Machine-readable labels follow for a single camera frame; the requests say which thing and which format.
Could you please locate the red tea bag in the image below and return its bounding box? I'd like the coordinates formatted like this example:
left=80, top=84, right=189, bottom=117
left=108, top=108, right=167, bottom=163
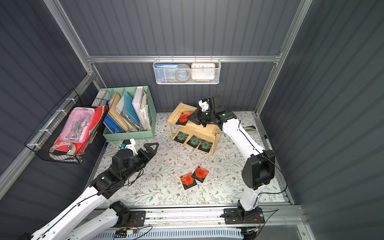
left=192, top=166, right=209, bottom=183
left=176, top=112, right=192, bottom=126
left=180, top=172, right=197, bottom=190

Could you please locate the green tea bag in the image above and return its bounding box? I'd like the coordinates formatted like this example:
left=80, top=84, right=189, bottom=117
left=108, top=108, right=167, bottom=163
left=198, top=140, right=213, bottom=153
left=187, top=135, right=202, bottom=149
left=174, top=132, right=189, bottom=144

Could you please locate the red tea bag bottom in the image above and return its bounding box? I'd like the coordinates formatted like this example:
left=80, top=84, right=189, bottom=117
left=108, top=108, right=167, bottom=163
left=180, top=172, right=197, bottom=190

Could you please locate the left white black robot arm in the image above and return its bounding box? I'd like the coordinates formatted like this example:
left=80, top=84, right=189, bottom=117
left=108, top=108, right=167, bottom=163
left=19, top=143, right=159, bottom=240

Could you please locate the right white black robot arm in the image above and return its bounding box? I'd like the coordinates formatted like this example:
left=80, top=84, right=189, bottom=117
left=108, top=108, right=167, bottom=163
left=188, top=96, right=276, bottom=218

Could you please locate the wooden two-tier shelf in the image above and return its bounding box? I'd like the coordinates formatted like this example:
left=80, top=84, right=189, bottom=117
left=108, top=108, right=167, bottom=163
left=167, top=102, right=221, bottom=156

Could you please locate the grey stapler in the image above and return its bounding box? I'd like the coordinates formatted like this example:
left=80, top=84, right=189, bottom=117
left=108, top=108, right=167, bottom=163
left=244, top=126, right=257, bottom=132

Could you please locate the yellow white clock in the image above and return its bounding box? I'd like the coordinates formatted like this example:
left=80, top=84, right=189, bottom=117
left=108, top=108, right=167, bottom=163
left=191, top=63, right=216, bottom=82

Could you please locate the green file organizer box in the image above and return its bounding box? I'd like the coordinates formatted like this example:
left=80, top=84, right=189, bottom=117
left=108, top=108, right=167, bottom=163
left=101, top=86, right=157, bottom=142

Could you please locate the clear tape roll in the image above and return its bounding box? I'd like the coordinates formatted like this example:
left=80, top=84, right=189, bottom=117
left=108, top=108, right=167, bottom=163
left=49, top=142, right=77, bottom=155

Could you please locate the grey tape roll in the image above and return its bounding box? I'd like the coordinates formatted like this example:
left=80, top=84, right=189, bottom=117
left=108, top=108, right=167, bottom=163
left=175, top=64, right=191, bottom=83

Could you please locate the teal folder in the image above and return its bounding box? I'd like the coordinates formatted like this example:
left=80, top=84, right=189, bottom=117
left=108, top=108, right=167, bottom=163
left=124, top=92, right=140, bottom=126

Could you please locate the red folder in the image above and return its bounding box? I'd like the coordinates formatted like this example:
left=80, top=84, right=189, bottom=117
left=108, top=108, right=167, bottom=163
left=54, top=106, right=105, bottom=155

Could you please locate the pink plastic tool case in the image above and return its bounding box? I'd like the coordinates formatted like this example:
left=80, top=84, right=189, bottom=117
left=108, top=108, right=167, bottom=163
left=59, top=107, right=95, bottom=144

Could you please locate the white binder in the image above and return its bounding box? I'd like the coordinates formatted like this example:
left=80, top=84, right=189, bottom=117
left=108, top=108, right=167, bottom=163
left=132, top=87, right=145, bottom=130

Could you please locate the black marker pen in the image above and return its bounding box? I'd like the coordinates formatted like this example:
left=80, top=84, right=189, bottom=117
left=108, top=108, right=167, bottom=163
left=263, top=135, right=273, bottom=150

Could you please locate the blue box in basket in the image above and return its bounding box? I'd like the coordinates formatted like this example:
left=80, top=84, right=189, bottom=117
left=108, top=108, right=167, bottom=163
left=154, top=63, right=179, bottom=84

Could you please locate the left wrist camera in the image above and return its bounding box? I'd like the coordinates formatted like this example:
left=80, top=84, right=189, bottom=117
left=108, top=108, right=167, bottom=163
left=120, top=139, right=138, bottom=156

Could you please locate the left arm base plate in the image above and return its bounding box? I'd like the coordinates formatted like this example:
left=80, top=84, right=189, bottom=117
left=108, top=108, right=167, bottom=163
left=119, top=211, right=146, bottom=228

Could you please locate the white mesh wall basket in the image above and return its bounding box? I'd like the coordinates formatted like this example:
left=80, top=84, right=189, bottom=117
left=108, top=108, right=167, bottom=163
left=153, top=58, right=222, bottom=85

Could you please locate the black wire basket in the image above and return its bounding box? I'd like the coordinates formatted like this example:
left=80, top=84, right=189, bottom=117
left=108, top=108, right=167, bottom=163
left=25, top=89, right=109, bottom=165

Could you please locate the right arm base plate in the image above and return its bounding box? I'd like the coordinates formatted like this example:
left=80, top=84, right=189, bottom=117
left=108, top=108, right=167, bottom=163
left=221, top=207, right=265, bottom=225

